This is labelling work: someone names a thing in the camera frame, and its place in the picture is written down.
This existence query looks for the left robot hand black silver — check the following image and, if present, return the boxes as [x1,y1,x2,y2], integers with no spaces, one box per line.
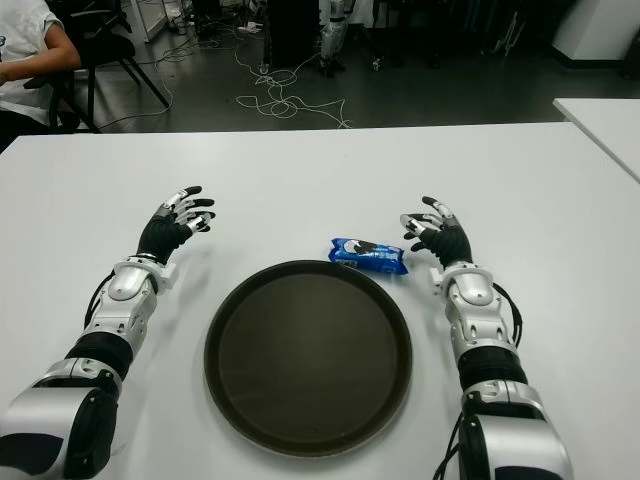
[135,184,217,265]

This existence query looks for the right robot hand black silver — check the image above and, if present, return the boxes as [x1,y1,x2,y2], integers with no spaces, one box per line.
[398,195,474,266]

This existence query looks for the blue Oreo cookie pack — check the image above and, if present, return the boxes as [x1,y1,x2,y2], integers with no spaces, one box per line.
[328,236,410,276]

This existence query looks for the round dark brown tray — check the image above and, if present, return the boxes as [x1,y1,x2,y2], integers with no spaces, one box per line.
[203,259,414,457]

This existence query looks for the black stand with caster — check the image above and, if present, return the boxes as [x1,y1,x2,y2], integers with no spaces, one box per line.
[357,19,401,71]

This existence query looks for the black office chair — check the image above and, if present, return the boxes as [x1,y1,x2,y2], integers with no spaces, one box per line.
[24,0,171,134]

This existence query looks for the white side table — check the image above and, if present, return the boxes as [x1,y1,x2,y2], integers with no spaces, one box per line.
[552,97,640,184]

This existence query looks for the white storage unit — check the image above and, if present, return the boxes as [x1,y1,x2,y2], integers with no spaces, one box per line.
[119,0,174,44]

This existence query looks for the seated person in white shirt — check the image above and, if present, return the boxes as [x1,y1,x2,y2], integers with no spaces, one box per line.
[0,0,82,151]

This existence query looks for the silver humanoid robot legs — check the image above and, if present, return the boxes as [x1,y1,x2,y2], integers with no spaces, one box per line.
[318,0,357,79]

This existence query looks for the black cabinet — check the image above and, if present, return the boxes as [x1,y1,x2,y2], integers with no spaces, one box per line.
[267,0,324,71]

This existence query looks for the white angled cabinet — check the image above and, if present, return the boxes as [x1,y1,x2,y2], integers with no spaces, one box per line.
[551,0,640,69]

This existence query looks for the tangled white floor cable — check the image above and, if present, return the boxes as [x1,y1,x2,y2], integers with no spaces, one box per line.
[149,24,354,130]

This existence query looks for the folded metal frame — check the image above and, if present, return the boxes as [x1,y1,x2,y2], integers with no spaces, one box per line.
[492,9,526,56]

